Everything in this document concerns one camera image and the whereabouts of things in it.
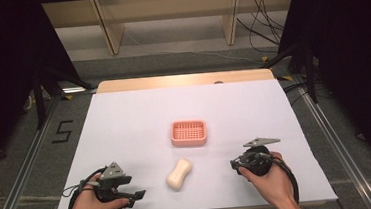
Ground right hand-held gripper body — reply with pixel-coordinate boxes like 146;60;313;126
228;135;284;179

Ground aluminium floor rail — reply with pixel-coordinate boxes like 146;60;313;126
0;93;71;209
292;69;371;209

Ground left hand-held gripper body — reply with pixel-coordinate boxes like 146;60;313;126
92;160;135;204

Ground pink soap dish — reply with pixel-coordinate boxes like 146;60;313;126
169;118;209;150

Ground person's left hand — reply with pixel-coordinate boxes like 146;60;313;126
63;170;132;209

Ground black curtain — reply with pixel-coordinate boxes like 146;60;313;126
0;0;90;175
273;0;371;196

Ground cream soap bar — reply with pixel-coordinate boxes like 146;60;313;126
164;157;195;192

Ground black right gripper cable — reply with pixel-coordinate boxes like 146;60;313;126
261;151;302;209

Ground light wooden shelf unit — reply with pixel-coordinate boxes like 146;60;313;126
41;0;302;61

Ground black tripod stand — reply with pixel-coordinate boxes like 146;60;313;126
30;60;100;131
261;39;320;108

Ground person's right hand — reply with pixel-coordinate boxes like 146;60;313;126
237;149;299;209

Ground black floor cables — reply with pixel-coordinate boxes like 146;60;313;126
234;0;288;57

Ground white table cover sheet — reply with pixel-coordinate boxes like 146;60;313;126
44;74;339;209

